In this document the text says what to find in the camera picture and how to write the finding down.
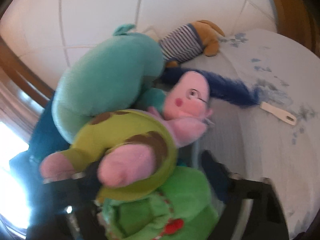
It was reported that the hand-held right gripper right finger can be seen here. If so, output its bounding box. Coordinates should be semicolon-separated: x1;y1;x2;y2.
201;150;290;240

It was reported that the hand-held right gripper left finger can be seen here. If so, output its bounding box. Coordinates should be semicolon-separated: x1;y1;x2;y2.
30;162;107;240

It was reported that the green dinosaur-suit pig plush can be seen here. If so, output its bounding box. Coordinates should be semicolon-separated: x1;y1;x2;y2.
40;109;220;240

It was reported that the white floral tablecloth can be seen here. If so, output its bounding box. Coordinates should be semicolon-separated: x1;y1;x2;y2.
160;29;320;238

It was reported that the window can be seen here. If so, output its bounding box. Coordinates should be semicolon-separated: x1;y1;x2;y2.
0;122;28;230

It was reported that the teal-shirt pig plush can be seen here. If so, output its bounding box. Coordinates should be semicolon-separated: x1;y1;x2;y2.
52;24;214;143

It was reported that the striped-shirt brown dog plush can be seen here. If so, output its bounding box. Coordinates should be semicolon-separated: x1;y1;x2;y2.
159;20;225;64

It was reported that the blue duster white handle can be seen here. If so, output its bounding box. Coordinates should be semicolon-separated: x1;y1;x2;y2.
160;67;297;125

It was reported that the wooden wall panel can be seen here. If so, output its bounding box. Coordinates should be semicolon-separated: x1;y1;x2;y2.
265;0;320;58
0;35;54;100

